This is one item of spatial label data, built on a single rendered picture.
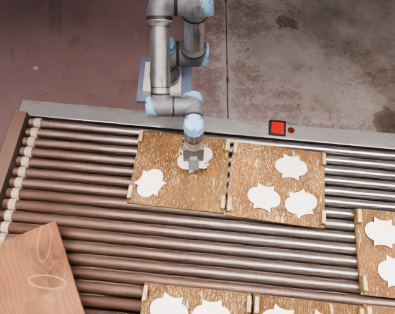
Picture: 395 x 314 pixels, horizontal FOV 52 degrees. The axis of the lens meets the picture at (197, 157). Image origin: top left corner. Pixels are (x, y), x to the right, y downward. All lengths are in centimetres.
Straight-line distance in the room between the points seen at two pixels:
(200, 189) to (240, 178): 18
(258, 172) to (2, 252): 106
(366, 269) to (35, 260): 126
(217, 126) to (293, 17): 198
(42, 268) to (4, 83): 207
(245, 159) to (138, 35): 194
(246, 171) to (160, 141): 41
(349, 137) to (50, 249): 137
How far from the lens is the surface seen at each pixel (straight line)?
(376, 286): 178
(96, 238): 173
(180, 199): 171
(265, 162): 181
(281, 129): 191
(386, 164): 200
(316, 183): 183
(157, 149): 181
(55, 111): 203
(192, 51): 184
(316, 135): 196
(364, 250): 180
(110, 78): 323
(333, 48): 356
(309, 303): 169
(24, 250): 166
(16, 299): 163
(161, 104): 154
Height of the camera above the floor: 255
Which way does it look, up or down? 64 degrees down
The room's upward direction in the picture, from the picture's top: 3 degrees clockwise
